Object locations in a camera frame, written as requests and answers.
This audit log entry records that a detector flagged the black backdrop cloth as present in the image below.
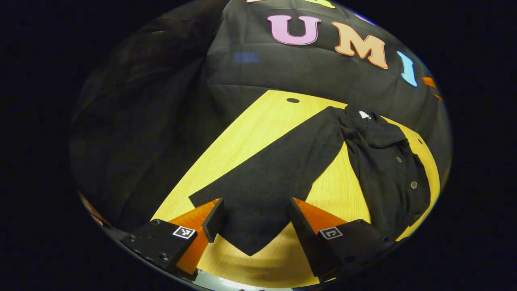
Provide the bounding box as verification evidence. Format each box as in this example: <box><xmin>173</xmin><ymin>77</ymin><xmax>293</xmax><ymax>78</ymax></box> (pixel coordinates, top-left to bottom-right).
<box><xmin>69</xmin><ymin>0</ymin><xmax>453</xmax><ymax>235</ymax></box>

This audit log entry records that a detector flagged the black jacket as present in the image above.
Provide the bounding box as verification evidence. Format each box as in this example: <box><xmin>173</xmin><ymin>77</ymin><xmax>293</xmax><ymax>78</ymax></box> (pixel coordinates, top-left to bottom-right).
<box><xmin>189</xmin><ymin>105</ymin><xmax>432</xmax><ymax>256</ymax></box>

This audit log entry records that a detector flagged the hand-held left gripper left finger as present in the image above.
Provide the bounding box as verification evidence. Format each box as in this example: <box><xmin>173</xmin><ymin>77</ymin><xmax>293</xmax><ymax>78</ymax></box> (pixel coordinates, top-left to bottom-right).
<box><xmin>120</xmin><ymin>198</ymin><xmax>226</xmax><ymax>279</ymax></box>

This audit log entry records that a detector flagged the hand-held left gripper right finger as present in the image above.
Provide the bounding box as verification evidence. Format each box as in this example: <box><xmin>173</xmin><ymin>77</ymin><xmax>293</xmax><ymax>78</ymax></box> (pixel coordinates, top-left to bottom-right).
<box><xmin>288</xmin><ymin>197</ymin><xmax>400</xmax><ymax>283</ymax></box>

